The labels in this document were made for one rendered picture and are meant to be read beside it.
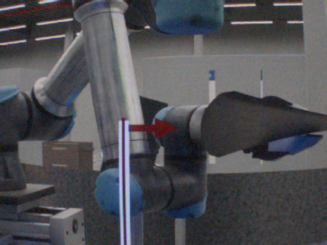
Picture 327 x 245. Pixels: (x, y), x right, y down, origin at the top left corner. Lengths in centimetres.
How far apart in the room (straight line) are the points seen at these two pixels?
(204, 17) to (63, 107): 69
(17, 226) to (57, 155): 648
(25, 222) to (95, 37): 44
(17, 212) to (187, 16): 69
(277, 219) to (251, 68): 444
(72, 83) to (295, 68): 577
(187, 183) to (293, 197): 179
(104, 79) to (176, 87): 633
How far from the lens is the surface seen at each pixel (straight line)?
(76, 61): 112
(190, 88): 711
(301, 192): 267
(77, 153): 743
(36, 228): 111
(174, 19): 56
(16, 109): 117
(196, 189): 92
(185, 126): 89
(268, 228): 262
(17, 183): 116
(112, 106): 84
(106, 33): 88
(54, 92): 117
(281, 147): 75
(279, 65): 684
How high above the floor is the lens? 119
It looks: 1 degrees down
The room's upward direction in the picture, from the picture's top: straight up
